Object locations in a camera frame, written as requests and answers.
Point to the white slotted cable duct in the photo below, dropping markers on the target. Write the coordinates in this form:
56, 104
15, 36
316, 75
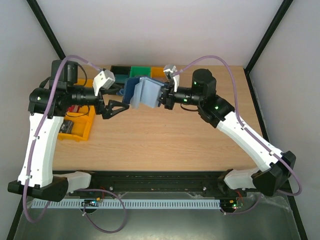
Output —
135, 204

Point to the small orange storage bin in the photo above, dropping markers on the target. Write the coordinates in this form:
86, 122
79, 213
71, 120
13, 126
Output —
157, 72

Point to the orange three-compartment bin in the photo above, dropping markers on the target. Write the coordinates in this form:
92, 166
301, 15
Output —
83, 121

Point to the black storage bin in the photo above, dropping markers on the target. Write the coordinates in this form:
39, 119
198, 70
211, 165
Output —
121, 73

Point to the black frame post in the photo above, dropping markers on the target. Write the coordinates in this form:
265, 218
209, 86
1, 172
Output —
275, 22
46, 27

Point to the blue card holder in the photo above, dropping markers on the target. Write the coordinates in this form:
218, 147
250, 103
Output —
142, 90

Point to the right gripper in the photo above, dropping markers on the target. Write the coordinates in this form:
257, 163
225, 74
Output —
166, 97

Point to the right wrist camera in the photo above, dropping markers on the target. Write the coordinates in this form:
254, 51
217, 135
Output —
172, 74

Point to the left black frame post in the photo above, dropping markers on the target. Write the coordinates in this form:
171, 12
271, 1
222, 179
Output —
46, 27

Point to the green storage bin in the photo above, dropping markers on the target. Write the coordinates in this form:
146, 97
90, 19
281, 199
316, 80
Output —
136, 71

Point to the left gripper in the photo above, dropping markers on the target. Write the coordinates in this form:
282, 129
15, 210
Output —
99, 106

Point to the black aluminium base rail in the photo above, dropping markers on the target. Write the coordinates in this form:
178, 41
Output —
208, 183

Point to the dark grey card stack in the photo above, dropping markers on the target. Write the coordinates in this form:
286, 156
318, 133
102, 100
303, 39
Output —
66, 127

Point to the red card stack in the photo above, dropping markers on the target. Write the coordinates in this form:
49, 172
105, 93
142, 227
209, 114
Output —
74, 109

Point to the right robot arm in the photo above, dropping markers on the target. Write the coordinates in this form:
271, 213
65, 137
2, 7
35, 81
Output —
220, 114

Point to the right black frame post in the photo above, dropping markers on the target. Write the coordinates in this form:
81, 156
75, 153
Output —
275, 22

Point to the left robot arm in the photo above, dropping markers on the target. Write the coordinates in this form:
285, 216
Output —
48, 105

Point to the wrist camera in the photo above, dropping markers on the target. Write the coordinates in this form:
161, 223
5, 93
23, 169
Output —
105, 79
172, 74

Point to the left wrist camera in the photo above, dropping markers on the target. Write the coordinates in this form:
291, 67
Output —
105, 79

